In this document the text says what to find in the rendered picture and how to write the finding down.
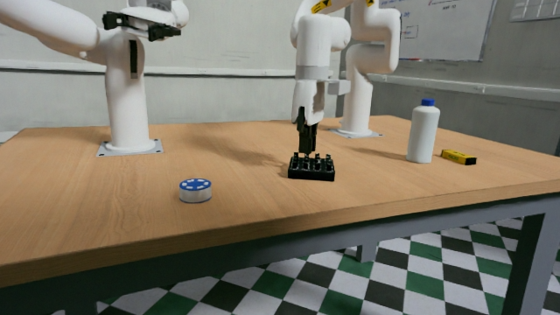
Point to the white plastic bottle with blue cap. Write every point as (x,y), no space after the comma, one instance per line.
(422,132)

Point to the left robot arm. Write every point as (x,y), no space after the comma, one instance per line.
(314,35)

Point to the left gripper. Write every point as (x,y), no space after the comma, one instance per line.
(308,103)

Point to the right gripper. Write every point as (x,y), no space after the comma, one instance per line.
(161,24)

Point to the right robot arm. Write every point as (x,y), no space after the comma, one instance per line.
(76,35)

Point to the short grey cylinder with blue top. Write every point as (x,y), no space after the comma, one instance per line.
(195,190)

